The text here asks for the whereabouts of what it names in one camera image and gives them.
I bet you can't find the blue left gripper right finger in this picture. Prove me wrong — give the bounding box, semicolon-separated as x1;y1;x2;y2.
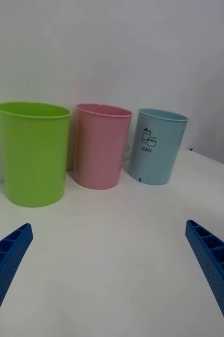
184;219;224;337

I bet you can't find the pale blue plastic bin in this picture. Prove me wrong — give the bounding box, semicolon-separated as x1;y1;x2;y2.
128;108;189;186

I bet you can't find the green plastic bin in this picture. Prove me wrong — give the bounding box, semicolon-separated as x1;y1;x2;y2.
0;102;72;208

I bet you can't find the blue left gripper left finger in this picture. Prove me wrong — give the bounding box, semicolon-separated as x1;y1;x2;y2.
0;223;34;337

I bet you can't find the pink plastic bin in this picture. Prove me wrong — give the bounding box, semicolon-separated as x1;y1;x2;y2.
72;103;133;190

